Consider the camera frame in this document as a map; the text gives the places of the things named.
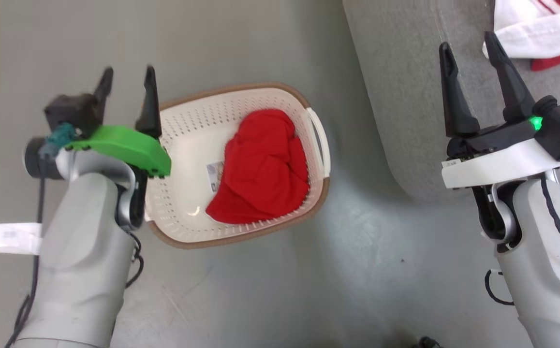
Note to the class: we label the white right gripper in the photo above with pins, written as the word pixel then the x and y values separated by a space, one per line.
pixel 493 162

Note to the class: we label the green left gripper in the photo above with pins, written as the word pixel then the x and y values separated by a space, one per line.
pixel 130 145

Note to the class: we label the red garment with white stripes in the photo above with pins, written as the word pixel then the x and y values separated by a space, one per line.
pixel 526 29

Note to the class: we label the plain red garment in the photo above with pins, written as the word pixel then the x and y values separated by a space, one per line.
pixel 260 169

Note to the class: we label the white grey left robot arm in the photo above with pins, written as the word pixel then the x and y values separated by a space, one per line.
pixel 81 241

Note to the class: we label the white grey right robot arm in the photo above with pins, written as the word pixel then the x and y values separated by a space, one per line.
pixel 541 241

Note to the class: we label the grey fabric sofa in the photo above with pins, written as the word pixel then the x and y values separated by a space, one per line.
pixel 396 72

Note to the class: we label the cream perforated laundry basket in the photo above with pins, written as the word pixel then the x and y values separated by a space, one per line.
pixel 188 130

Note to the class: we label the paper basket label sticker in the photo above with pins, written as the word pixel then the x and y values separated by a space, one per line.
pixel 213 176

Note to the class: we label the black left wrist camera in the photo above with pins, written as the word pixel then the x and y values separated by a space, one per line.
pixel 74 111

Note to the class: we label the teal left camera connector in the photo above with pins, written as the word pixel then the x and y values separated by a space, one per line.
pixel 60 135

